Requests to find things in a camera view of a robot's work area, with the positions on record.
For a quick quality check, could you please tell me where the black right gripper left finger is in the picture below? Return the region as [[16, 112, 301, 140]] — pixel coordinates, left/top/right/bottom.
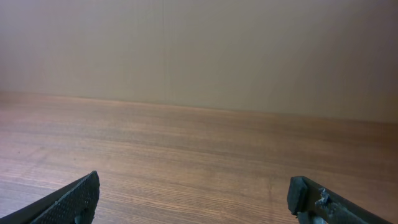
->
[[1, 170, 100, 224]]

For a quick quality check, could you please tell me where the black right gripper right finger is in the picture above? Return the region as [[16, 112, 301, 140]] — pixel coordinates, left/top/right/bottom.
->
[[287, 176, 391, 224]]

